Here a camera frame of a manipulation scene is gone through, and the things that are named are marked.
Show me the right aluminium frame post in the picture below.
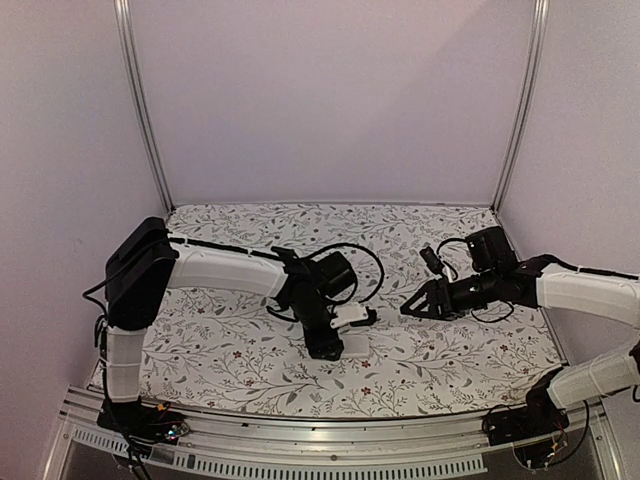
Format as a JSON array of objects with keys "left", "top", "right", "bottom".
[{"left": 491, "top": 0, "right": 550, "bottom": 215}]

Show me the aluminium frame post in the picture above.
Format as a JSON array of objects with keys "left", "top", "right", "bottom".
[
  {"left": 491, "top": 0, "right": 550, "bottom": 215},
  {"left": 113, "top": 0, "right": 175, "bottom": 213}
]

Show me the white red remote control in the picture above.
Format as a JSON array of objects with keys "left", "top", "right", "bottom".
[{"left": 342, "top": 334, "right": 370, "bottom": 359}]

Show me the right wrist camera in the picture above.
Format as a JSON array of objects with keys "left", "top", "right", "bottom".
[{"left": 419, "top": 246, "right": 458, "bottom": 282}]

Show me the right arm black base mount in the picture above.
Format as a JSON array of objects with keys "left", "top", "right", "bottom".
[{"left": 482, "top": 368, "right": 569, "bottom": 446}]

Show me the left aluminium frame post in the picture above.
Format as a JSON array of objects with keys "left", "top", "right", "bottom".
[{"left": 113, "top": 0, "right": 175, "bottom": 213}]

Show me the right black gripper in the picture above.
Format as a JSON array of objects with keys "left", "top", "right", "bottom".
[{"left": 401, "top": 268, "right": 499, "bottom": 322}]

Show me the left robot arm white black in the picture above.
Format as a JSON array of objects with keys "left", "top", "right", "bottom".
[{"left": 82, "top": 217, "right": 377, "bottom": 434}]

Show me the front aluminium rail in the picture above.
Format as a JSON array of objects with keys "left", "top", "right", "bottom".
[{"left": 42, "top": 387, "right": 625, "bottom": 479}]

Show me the floral patterned table mat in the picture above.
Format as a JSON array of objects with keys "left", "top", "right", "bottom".
[{"left": 139, "top": 204, "right": 562, "bottom": 419}]

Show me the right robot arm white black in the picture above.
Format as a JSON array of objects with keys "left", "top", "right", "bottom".
[{"left": 400, "top": 227, "right": 639, "bottom": 436}]

